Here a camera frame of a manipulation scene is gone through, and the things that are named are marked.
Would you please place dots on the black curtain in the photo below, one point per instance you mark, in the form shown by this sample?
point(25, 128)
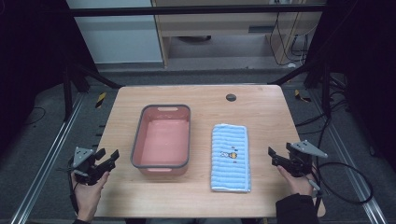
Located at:
point(367, 62)
point(28, 62)

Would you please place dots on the person's right hand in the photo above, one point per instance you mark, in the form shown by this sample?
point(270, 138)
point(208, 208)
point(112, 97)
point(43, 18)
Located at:
point(299, 185)

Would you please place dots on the blue striped towel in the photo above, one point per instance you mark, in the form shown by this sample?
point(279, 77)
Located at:
point(230, 168)

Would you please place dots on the yellow black tape marker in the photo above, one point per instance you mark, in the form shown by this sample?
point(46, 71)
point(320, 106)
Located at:
point(100, 100)
point(301, 96)

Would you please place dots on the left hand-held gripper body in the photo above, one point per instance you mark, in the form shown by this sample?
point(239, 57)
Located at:
point(83, 161)

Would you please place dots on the black horizontal bar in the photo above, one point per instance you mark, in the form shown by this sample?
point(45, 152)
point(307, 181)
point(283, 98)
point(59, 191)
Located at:
point(186, 10)

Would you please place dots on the white cabinet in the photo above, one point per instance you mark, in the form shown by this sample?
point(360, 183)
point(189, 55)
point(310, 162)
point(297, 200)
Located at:
point(120, 40)

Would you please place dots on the light wooden desk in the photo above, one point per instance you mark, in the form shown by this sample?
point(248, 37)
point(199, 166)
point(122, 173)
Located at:
point(218, 21)

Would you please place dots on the pink basin with grey rim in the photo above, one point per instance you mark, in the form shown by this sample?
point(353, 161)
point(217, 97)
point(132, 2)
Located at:
point(163, 146)

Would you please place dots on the white plug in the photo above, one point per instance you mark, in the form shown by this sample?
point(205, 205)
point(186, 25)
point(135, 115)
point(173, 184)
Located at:
point(291, 65)

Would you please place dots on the black metal stand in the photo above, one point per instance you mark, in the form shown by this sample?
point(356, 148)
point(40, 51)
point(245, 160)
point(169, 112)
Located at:
point(67, 93)
point(326, 90)

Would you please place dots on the metal floor rail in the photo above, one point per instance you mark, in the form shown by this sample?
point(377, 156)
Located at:
point(46, 158)
point(351, 165)

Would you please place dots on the person's left hand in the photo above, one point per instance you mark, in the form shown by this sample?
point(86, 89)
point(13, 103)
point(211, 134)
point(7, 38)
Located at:
point(87, 199)

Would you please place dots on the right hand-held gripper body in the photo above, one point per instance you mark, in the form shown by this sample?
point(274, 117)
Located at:
point(300, 161)

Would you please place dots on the grey table grommet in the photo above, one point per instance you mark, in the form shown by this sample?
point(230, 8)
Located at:
point(231, 97)

